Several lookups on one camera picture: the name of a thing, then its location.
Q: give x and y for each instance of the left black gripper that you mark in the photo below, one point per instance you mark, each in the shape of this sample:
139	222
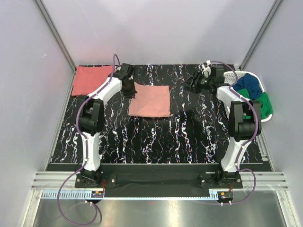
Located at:
131	94

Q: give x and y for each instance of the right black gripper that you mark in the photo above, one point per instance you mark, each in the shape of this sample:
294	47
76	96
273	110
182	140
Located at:
189	82

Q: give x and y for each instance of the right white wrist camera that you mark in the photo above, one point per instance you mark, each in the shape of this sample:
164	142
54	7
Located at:
206	68

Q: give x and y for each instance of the blue t shirt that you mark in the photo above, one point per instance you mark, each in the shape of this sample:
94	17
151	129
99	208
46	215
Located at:
248	86

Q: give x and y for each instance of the green t shirt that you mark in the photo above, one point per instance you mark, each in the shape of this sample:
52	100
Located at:
262	97

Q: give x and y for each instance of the white slotted cable duct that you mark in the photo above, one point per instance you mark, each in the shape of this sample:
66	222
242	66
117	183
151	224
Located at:
128	195

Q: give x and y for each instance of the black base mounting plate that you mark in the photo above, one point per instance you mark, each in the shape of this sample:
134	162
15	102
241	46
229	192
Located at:
219	176

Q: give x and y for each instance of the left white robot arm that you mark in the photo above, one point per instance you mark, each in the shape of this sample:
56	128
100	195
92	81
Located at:
90	117

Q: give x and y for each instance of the pink t shirt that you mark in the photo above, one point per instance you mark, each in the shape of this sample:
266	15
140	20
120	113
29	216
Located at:
150	101

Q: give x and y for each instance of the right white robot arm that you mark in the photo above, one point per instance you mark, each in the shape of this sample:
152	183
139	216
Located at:
244	122

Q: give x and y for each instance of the folded red t shirt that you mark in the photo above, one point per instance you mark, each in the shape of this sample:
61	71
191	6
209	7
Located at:
88	79

